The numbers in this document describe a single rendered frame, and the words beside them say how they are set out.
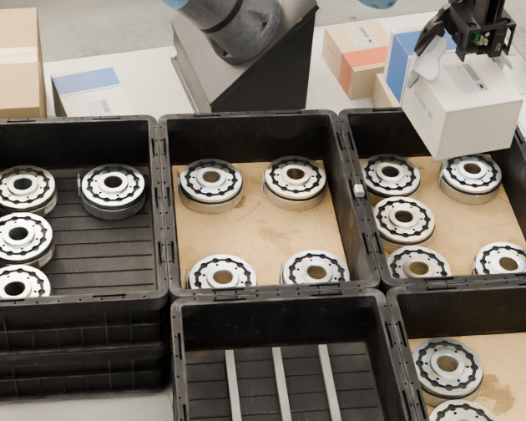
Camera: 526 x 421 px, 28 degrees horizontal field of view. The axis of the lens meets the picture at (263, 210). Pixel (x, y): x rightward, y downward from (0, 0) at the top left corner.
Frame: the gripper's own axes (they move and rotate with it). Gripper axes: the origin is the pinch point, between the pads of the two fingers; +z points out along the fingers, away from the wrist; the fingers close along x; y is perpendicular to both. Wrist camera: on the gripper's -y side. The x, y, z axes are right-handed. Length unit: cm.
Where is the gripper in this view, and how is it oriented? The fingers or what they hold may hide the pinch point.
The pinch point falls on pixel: (452, 78)
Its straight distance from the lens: 157.3
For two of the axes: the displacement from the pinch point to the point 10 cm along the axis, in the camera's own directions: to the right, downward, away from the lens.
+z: -0.6, 7.1, 7.0
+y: 2.9, 6.8, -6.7
